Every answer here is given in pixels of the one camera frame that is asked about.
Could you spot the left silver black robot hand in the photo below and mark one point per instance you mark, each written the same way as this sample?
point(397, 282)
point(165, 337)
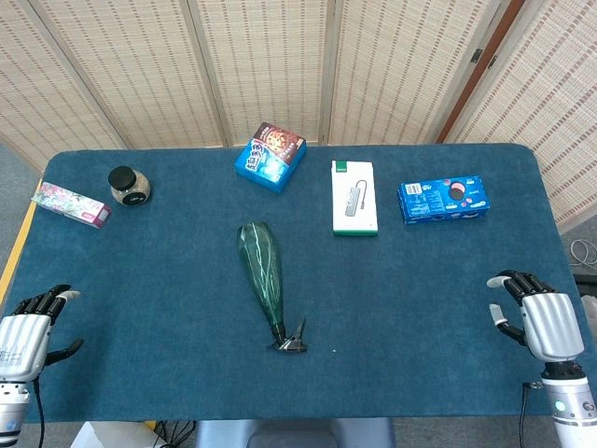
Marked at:
point(23, 336)

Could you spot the small metal screen hinge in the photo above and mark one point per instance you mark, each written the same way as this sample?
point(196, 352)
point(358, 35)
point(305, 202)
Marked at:
point(492, 61)
point(476, 55)

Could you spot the round glass jar black lid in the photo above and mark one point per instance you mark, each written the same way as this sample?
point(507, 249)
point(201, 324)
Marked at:
point(130, 191)

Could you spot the green glass bottle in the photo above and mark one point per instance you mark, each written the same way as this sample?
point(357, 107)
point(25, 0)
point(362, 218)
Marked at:
point(261, 266)

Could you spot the brown wooden post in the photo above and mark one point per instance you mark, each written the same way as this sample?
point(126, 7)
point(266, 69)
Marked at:
point(480, 70)

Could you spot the blue brown cookie box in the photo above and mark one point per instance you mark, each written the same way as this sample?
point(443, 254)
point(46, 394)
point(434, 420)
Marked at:
point(268, 163)

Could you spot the black object beside table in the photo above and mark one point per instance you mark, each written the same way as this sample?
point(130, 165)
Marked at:
point(588, 284)

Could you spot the bamboo folding screen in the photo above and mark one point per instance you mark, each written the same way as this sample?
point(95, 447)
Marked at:
point(266, 70)

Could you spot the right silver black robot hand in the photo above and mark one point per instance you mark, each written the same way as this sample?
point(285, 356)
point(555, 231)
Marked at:
point(552, 322)

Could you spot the blue Oreo cookie box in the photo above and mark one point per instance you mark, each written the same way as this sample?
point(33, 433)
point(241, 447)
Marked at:
point(434, 203)

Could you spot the blue felt table cloth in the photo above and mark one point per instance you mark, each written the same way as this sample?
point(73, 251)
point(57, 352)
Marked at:
point(186, 280)

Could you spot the white USB hub box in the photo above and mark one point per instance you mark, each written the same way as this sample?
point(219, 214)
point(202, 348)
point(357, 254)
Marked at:
point(354, 200)

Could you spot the pink floral long box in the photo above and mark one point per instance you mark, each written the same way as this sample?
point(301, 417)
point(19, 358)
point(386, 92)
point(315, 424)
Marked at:
point(70, 203)

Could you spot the blue grey chair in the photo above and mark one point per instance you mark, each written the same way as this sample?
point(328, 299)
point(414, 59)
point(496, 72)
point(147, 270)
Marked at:
point(280, 431)

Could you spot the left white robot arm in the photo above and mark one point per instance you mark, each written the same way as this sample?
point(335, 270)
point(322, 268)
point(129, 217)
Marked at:
point(11, 410)

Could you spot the white box under table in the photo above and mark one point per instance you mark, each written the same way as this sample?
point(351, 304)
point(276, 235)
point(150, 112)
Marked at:
point(93, 436)

